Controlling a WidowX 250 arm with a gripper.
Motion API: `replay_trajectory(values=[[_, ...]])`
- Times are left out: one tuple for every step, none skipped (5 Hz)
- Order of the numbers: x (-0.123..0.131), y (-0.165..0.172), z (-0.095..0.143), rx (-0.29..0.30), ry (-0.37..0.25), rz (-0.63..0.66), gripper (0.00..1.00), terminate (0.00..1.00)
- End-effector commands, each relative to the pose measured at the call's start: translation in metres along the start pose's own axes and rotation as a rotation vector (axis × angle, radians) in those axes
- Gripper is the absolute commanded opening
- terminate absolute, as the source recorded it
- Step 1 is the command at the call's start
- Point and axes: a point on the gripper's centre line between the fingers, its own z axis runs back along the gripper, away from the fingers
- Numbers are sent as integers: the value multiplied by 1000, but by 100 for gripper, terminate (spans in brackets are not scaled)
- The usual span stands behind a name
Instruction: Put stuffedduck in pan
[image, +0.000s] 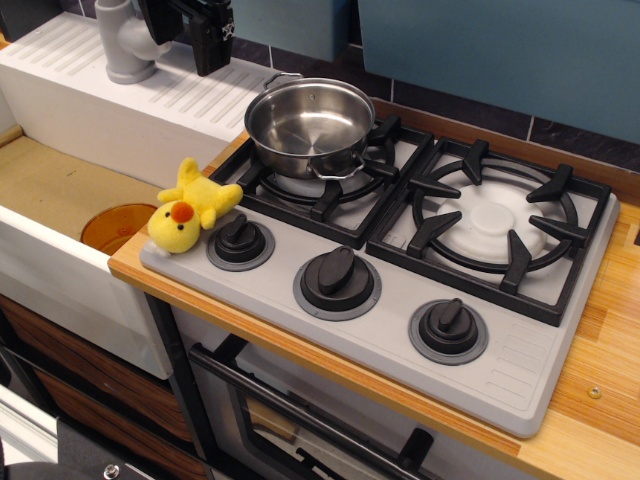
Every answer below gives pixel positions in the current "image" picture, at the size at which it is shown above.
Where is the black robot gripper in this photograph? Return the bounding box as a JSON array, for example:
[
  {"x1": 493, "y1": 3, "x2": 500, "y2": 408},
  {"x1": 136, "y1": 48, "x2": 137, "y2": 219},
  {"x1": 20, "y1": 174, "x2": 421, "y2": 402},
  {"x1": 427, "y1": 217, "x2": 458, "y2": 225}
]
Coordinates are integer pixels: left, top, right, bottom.
[{"x1": 138, "y1": 0, "x2": 235, "y2": 77}]

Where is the yellow stuffed duck toy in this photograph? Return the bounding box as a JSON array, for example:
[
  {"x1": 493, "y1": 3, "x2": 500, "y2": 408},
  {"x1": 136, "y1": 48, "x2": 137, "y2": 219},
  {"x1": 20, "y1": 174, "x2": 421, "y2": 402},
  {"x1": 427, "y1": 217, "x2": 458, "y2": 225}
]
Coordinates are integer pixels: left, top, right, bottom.
[{"x1": 147, "y1": 158, "x2": 243, "y2": 257}]

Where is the stainless steel pan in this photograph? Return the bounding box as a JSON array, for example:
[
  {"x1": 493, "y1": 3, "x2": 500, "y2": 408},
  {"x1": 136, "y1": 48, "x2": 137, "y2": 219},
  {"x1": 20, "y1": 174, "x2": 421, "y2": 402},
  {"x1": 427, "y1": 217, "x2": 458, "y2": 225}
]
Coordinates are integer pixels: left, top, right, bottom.
[{"x1": 244, "y1": 72, "x2": 375, "y2": 181}]

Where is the grey toy faucet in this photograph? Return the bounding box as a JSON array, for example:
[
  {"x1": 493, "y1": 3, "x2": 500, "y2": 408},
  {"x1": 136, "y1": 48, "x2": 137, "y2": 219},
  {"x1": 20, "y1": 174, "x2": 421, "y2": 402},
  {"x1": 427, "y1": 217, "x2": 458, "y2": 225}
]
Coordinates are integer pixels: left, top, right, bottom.
[{"x1": 95, "y1": 0, "x2": 172, "y2": 85}]

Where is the white toy sink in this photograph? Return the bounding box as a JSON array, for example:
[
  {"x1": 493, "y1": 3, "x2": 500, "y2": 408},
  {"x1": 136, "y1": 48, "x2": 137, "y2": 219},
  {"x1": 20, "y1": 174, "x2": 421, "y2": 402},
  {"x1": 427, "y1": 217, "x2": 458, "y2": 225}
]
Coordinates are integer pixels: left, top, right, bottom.
[{"x1": 1, "y1": 13, "x2": 271, "y2": 379}]

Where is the black left stove knob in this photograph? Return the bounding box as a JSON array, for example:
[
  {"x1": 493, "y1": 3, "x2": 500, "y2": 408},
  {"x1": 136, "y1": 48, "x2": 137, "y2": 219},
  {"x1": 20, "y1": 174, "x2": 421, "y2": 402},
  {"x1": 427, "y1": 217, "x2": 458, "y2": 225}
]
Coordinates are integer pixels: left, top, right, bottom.
[{"x1": 206, "y1": 214, "x2": 275, "y2": 272}]

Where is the black stove knob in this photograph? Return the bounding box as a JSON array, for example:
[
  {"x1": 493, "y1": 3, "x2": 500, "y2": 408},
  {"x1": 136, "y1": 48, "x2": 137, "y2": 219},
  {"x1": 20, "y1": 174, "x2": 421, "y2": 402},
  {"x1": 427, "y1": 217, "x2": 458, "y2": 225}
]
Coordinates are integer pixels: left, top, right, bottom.
[
  {"x1": 408, "y1": 298, "x2": 489, "y2": 366},
  {"x1": 293, "y1": 246, "x2": 382, "y2": 322},
  {"x1": 206, "y1": 214, "x2": 275, "y2": 272}
]

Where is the black left burner grate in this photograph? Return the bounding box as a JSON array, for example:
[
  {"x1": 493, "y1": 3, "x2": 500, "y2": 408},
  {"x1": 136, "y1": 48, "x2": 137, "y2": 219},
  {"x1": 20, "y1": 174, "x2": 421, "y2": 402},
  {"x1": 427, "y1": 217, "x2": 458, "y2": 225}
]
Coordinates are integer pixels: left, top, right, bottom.
[{"x1": 210, "y1": 115, "x2": 435, "y2": 249}]

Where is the black burner grate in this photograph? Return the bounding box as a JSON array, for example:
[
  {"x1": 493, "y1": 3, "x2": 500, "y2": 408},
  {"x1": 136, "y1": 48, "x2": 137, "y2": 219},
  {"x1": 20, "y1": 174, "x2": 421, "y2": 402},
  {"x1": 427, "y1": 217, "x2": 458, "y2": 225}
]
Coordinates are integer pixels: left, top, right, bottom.
[
  {"x1": 210, "y1": 115, "x2": 435, "y2": 249},
  {"x1": 366, "y1": 139, "x2": 616, "y2": 326}
]

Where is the orange sink drain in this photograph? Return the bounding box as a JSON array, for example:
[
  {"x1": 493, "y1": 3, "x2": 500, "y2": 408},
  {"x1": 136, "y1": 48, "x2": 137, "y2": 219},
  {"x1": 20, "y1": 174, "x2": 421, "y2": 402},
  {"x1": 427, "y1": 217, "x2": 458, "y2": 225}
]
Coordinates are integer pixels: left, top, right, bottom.
[{"x1": 80, "y1": 203, "x2": 156, "y2": 255}]

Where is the black middle stove knob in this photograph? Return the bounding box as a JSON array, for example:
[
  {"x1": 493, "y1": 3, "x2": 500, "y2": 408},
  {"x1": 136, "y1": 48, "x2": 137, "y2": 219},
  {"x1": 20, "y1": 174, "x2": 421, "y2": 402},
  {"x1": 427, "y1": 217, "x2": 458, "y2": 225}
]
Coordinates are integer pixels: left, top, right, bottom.
[{"x1": 293, "y1": 246, "x2": 382, "y2": 322}]

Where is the grey toy stove top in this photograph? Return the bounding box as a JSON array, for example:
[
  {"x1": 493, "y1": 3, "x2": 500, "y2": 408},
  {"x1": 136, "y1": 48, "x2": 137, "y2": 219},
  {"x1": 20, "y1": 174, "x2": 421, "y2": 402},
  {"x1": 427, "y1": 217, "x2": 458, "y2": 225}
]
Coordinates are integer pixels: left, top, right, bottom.
[{"x1": 138, "y1": 117, "x2": 622, "y2": 440}]

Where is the black right burner grate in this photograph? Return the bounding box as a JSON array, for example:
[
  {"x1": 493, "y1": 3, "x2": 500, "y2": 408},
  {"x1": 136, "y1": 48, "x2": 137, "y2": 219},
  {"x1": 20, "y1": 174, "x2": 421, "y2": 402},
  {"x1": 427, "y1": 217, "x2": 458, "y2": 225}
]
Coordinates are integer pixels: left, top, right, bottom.
[{"x1": 366, "y1": 139, "x2": 616, "y2": 326}]

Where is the black right stove knob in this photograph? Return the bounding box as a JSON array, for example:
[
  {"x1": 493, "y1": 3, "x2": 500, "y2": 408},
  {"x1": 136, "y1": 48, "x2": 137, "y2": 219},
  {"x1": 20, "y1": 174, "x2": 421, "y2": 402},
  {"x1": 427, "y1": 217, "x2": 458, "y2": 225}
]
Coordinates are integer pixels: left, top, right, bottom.
[{"x1": 408, "y1": 298, "x2": 489, "y2": 366}]

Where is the wood grain drawer front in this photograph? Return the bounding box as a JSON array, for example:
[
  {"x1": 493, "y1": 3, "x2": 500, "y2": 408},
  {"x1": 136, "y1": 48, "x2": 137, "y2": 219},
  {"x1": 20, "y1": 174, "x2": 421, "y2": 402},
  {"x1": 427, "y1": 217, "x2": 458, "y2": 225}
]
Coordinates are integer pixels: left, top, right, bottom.
[{"x1": 1, "y1": 297, "x2": 210, "y2": 479}]

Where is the white oven door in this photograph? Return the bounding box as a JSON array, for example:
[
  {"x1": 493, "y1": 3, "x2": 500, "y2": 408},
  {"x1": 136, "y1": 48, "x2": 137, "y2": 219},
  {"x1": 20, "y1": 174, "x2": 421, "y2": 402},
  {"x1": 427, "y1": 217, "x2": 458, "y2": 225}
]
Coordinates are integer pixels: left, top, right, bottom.
[{"x1": 173, "y1": 309, "x2": 527, "y2": 479}]

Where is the teal wall cabinet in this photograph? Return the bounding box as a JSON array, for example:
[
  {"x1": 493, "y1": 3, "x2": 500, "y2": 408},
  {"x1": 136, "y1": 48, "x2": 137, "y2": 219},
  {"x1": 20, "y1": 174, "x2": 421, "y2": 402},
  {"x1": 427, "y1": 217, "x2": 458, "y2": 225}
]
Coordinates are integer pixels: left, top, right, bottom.
[{"x1": 232, "y1": 1, "x2": 639, "y2": 142}]

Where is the black oven door handle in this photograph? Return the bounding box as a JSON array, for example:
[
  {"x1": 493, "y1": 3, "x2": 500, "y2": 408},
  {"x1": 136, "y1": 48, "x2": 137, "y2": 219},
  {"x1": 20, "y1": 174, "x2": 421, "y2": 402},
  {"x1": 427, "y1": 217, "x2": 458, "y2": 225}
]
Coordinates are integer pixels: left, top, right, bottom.
[{"x1": 188, "y1": 335, "x2": 433, "y2": 479}]

